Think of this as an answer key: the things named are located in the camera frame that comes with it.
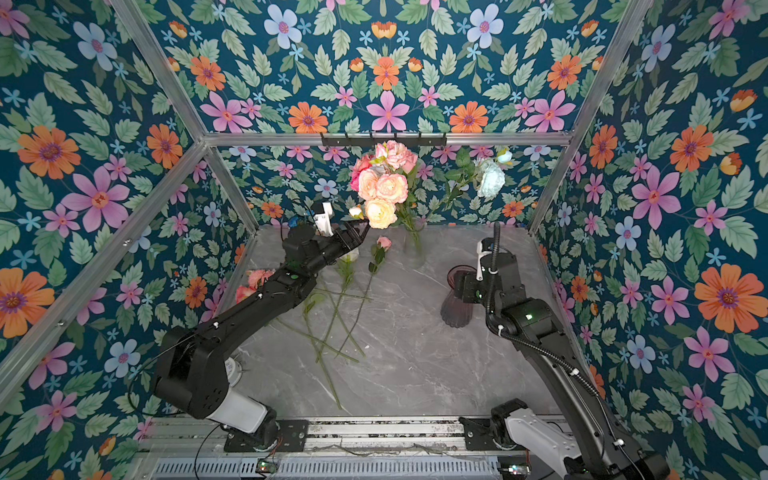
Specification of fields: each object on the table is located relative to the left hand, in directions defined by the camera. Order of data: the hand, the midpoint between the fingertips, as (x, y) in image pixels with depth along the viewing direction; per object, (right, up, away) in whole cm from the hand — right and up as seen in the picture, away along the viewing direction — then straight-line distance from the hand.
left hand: (367, 222), depth 76 cm
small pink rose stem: (+1, -5, +34) cm, 35 cm away
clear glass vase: (+13, -7, +30) cm, 33 cm away
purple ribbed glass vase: (+26, -28, +21) cm, 44 cm away
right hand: (+27, -12, -4) cm, 30 cm away
